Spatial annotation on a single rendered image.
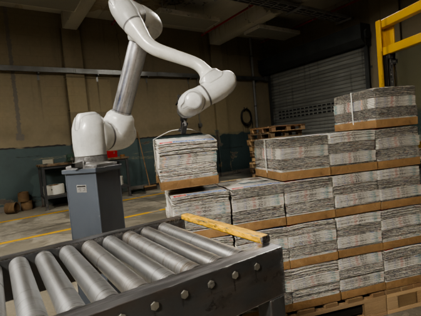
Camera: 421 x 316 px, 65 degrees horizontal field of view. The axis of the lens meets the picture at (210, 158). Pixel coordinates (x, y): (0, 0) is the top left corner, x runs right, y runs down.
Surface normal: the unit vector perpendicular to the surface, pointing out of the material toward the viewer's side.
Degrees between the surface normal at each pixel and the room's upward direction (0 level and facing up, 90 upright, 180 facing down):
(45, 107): 90
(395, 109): 89
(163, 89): 90
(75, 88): 90
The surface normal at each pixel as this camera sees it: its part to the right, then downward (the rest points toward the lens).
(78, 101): 0.56, 0.00
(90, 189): -0.34, 0.08
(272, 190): 0.25, 0.03
